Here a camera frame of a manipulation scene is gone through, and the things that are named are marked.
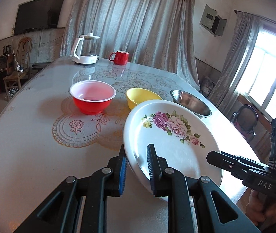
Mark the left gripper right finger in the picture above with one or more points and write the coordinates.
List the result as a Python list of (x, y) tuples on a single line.
[(156, 173)]

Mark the dark round-back chair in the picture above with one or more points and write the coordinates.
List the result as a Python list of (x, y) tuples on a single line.
[(245, 120)]

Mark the stainless steel bowl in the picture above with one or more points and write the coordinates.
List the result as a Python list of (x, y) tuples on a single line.
[(191, 102)]

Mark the small rose-print white plate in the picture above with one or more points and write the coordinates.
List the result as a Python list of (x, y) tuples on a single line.
[(177, 134)]

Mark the red mug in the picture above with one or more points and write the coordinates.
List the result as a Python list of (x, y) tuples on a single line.
[(119, 57)]

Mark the small black speaker box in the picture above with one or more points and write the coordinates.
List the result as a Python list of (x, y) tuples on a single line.
[(4, 61)]

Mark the wall electrical box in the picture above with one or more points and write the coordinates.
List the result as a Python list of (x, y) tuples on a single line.
[(212, 22)]

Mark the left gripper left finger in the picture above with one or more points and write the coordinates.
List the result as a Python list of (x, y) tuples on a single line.
[(116, 180)]

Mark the grey window curtain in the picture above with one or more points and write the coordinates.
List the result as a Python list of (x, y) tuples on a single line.
[(246, 31)]

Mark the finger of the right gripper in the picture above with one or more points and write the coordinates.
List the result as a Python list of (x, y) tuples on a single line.
[(237, 169), (246, 161)]

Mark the right hand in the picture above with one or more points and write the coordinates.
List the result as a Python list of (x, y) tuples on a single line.
[(256, 213)]

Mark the wooden chair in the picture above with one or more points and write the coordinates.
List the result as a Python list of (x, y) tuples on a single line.
[(12, 82)]

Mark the black bench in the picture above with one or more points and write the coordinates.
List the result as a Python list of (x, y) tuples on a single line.
[(39, 66)]

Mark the black wall television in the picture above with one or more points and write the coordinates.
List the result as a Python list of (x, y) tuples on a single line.
[(37, 15)]

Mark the grey centre curtain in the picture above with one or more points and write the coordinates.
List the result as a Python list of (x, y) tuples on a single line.
[(155, 33)]

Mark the yellow plastic bowl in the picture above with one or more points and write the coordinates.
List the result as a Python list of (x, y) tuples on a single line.
[(135, 96)]

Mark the red plastic bowl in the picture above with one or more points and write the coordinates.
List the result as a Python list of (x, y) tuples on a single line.
[(92, 97)]

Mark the white glass electric kettle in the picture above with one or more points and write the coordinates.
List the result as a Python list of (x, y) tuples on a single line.
[(84, 50)]

